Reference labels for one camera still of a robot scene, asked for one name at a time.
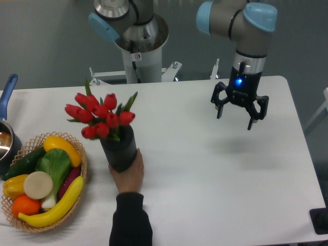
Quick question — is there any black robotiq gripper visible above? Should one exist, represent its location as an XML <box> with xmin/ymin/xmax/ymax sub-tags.
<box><xmin>210</xmin><ymin>66</ymin><xmax>270</xmax><ymax>131</ymax></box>

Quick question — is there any dark grey ribbed vase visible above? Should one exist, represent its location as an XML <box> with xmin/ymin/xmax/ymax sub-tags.
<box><xmin>100</xmin><ymin>126</ymin><xmax>137</xmax><ymax>173</ymax></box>

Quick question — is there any red tulip bouquet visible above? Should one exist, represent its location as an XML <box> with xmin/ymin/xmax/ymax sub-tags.
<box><xmin>65</xmin><ymin>81</ymin><xmax>138</xmax><ymax>142</ymax></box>

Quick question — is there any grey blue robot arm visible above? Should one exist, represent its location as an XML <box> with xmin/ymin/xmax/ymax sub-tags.
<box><xmin>88</xmin><ymin>1</ymin><xmax>277</xmax><ymax>124</ymax></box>

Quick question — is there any black sleeved forearm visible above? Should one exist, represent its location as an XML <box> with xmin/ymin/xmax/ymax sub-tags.
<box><xmin>109</xmin><ymin>192</ymin><xmax>153</xmax><ymax>245</ymax></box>

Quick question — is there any bare human hand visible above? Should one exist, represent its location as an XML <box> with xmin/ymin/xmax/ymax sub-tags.
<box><xmin>108</xmin><ymin>149</ymin><xmax>144</xmax><ymax>194</ymax></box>

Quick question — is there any black device at edge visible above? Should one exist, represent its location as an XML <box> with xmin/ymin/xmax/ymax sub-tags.
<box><xmin>310</xmin><ymin>208</ymin><xmax>327</xmax><ymax>235</ymax></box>

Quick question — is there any purple sweet potato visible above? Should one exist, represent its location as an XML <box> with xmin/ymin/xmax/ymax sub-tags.
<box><xmin>57</xmin><ymin>168</ymin><xmax>80</xmax><ymax>200</ymax></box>

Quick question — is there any yellow squash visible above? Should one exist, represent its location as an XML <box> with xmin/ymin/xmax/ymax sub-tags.
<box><xmin>43</xmin><ymin>135</ymin><xmax>82</xmax><ymax>168</ymax></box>

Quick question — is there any green bok choy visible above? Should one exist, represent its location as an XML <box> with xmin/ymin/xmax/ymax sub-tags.
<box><xmin>35</xmin><ymin>149</ymin><xmax>71</xmax><ymax>211</ymax></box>

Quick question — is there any woven wicker basket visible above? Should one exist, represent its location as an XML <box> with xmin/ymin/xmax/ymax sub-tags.
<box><xmin>1</xmin><ymin>132</ymin><xmax>88</xmax><ymax>233</ymax></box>

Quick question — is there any beige round disc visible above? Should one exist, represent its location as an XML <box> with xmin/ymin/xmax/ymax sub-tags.
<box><xmin>23</xmin><ymin>171</ymin><xmax>53</xmax><ymax>200</ymax></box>

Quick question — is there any green cucumber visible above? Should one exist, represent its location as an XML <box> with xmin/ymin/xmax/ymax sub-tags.
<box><xmin>2</xmin><ymin>147</ymin><xmax>46</xmax><ymax>181</ymax></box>

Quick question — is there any yellow banana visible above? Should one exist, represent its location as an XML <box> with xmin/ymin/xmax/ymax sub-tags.
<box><xmin>18</xmin><ymin>175</ymin><xmax>84</xmax><ymax>228</ymax></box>

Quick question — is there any orange fruit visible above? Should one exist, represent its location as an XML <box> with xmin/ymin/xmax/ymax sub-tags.
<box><xmin>12</xmin><ymin>195</ymin><xmax>41</xmax><ymax>218</ymax></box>

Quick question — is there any yellow bell pepper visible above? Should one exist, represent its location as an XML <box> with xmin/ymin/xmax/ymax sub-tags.
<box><xmin>3</xmin><ymin>174</ymin><xmax>29</xmax><ymax>200</ymax></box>

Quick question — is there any white frame at right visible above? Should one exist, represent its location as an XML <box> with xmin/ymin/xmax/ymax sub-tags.
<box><xmin>303</xmin><ymin>88</ymin><xmax>327</xmax><ymax>137</ymax></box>

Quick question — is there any blue handled saucepan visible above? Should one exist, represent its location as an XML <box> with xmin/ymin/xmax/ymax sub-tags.
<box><xmin>1</xmin><ymin>74</ymin><xmax>22</xmax><ymax>175</ymax></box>

